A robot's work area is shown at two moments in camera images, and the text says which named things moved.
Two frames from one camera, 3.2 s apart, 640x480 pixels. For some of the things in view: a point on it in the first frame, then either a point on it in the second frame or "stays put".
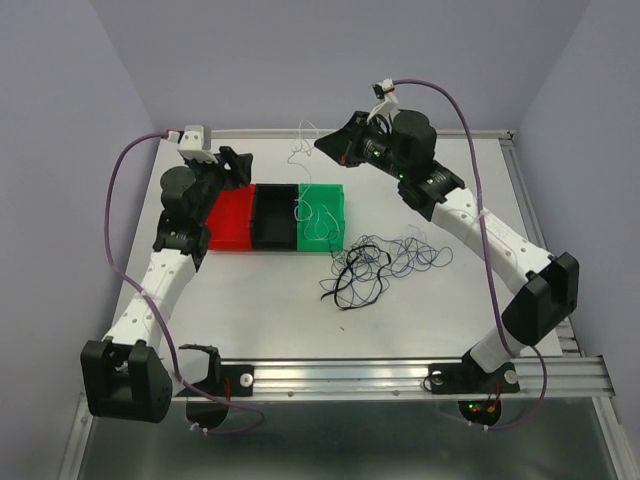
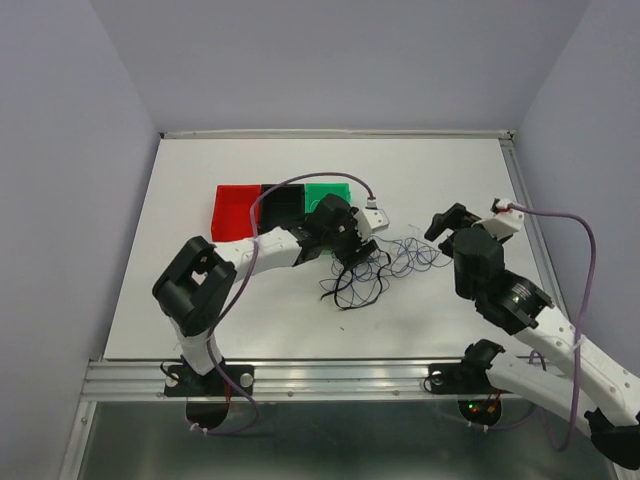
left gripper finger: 240,163 to 364,251
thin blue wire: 363,265 stays put
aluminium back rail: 316,134 stays put
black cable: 349,263 stays put
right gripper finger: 336,144 to 451,219
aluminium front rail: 566,378 stays put
